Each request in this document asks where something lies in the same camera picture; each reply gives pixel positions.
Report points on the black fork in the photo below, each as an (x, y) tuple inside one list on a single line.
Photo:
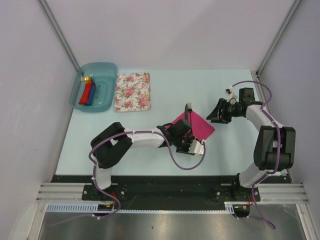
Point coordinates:
[(189, 110)]

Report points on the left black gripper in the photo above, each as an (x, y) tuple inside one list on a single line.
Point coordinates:
[(185, 151)]

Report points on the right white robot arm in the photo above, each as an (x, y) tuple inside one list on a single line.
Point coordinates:
[(274, 150)]

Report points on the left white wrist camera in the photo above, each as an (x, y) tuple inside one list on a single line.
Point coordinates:
[(197, 147)]

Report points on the aluminium frame rail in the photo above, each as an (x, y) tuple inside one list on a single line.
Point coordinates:
[(60, 192)]

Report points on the red marker pen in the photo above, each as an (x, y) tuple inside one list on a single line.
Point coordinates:
[(86, 92)]

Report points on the teal plastic bin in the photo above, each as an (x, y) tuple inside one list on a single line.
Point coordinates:
[(104, 76)]

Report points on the black knife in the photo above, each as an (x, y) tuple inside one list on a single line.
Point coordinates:
[(186, 113)]

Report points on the blue marker pen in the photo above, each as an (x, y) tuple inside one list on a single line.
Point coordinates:
[(91, 95)]

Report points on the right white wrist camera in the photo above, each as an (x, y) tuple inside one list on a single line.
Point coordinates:
[(231, 96)]

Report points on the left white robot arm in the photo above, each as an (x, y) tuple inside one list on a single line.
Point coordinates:
[(110, 146)]

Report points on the magenta paper napkin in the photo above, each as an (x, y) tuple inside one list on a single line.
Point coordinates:
[(201, 129)]

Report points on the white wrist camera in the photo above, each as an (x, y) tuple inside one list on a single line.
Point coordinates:
[(231, 96), (197, 147)]

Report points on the gold foil candy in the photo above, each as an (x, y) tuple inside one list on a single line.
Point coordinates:
[(86, 78)]

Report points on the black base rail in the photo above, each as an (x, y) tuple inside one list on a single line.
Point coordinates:
[(166, 193)]

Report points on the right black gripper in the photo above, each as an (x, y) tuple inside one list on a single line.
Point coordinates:
[(222, 104)]

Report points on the floral cloth mat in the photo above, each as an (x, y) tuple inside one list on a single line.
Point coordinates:
[(133, 92)]

